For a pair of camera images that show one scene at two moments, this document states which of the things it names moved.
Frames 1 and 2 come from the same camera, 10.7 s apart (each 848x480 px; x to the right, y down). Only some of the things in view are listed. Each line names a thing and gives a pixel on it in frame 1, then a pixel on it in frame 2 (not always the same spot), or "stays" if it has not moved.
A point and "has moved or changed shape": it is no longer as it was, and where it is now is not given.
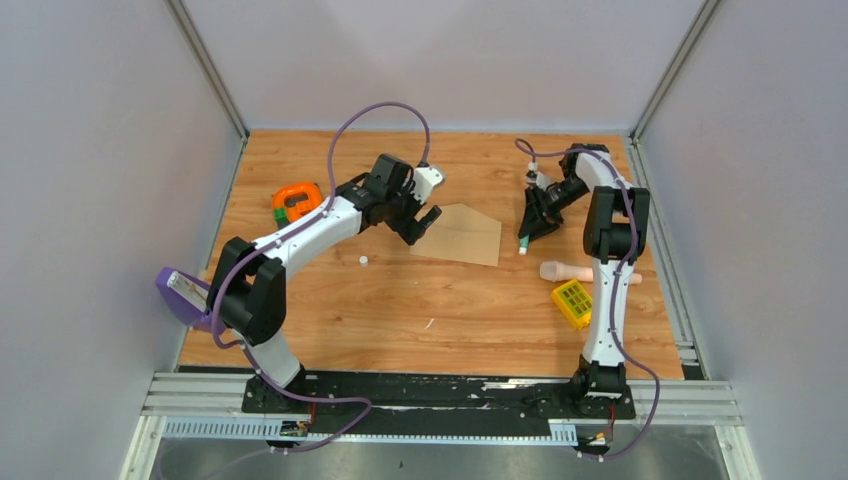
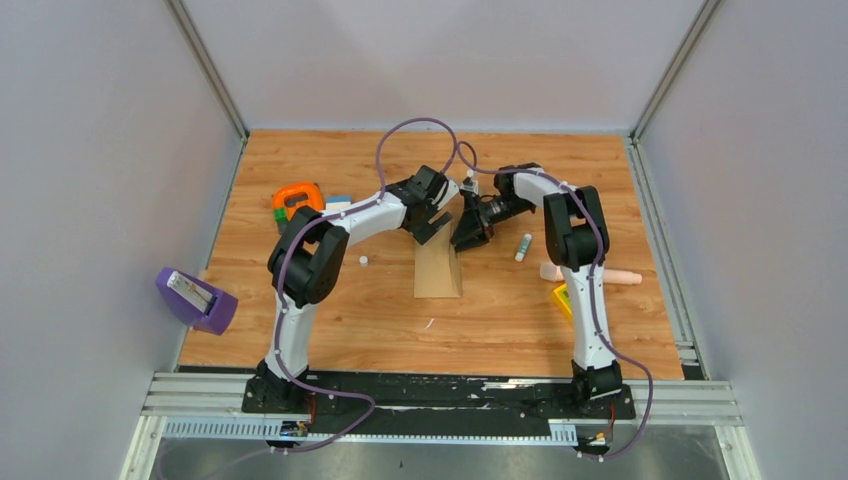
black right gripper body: x=563 y=195 -> x=499 y=209
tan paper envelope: x=462 y=233 has moved or changed shape
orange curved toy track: x=301 y=207 stays
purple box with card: x=186 y=296 stays
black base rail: x=438 y=404 stays
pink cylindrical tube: x=553 y=271 stays
